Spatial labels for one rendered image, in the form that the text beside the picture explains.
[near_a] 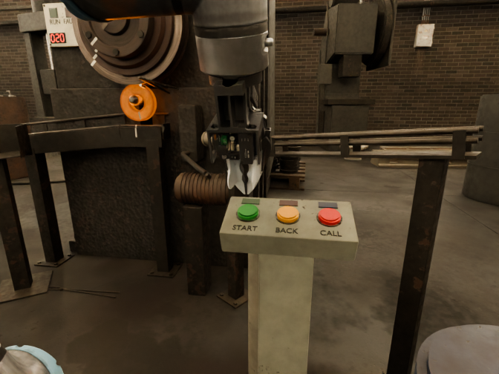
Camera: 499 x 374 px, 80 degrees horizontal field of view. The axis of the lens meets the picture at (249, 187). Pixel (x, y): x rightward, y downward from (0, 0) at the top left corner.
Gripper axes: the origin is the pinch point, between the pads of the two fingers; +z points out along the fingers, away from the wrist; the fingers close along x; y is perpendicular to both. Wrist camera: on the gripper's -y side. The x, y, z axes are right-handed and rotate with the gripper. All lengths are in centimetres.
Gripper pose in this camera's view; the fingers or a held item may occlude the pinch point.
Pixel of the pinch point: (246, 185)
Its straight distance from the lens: 53.0
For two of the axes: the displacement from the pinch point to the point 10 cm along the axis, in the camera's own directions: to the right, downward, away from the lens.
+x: 9.9, 0.4, -1.5
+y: -1.5, 5.8, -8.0
